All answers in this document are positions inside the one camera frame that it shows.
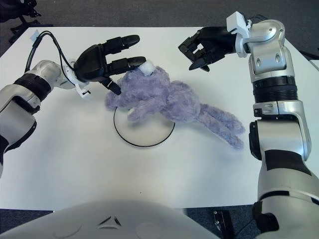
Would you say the purple plush bunny doll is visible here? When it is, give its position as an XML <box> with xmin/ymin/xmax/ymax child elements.
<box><xmin>104</xmin><ymin>61</ymin><xmax>246</xmax><ymax>150</ymax></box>

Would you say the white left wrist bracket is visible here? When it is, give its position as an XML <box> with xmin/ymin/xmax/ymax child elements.
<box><xmin>63</xmin><ymin>58</ymin><xmax>92</xmax><ymax>101</ymax></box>

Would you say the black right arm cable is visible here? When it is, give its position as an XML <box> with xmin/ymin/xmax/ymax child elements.
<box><xmin>248</xmin><ymin>15</ymin><xmax>269</xmax><ymax>25</ymax></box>

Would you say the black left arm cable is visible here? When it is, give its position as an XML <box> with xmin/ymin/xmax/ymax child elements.
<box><xmin>26</xmin><ymin>31</ymin><xmax>78</xmax><ymax>73</ymax></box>

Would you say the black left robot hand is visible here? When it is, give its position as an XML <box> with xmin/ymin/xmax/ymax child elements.
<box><xmin>73</xmin><ymin>34</ymin><xmax>148</xmax><ymax>96</ymax></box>

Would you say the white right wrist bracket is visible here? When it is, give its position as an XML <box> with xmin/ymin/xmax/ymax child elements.
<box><xmin>226</xmin><ymin>11</ymin><xmax>252</xmax><ymax>58</ymax></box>

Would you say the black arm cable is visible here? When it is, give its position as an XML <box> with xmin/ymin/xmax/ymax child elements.
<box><xmin>248</xmin><ymin>15</ymin><xmax>269</xmax><ymax>25</ymax></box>
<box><xmin>26</xmin><ymin>31</ymin><xmax>78</xmax><ymax>73</ymax></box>

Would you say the black office chair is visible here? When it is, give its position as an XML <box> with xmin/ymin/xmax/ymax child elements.
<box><xmin>0</xmin><ymin>0</ymin><xmax>54</xmax><ymax>42</ymax></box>

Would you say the black table bracket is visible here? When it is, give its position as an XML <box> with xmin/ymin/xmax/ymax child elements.
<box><xmin>213</xmin><ymin>210</ymin><xmax>236</xmax><ymax>239</ymax></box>

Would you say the grey robot torso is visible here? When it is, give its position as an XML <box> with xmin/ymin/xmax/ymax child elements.
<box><xmin>0</xmin><ymin>198</ymin><xmax>225</xmax><ymax>239</ymax></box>

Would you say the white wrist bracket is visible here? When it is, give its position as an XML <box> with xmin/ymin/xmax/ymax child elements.
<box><xmin>226</xmin><ymin>11</ymin><xmax>252</xmax><ymax>58</ymax></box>
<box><xmin>63</xmin><ymin>58</ymin><xmax>92</xmax><ymax>101</ymax></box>

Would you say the white plate black rim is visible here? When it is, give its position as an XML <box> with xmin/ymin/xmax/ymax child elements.
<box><xmin>113</xmin><ymin>106</ymin><xmax>175</xmax><ymax>148</ymax></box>

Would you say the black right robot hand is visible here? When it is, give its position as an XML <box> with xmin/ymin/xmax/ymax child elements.
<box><xmin>178</xmin><ymin>26</ymin><xmax>237</xmax><ymax>73</ymax></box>

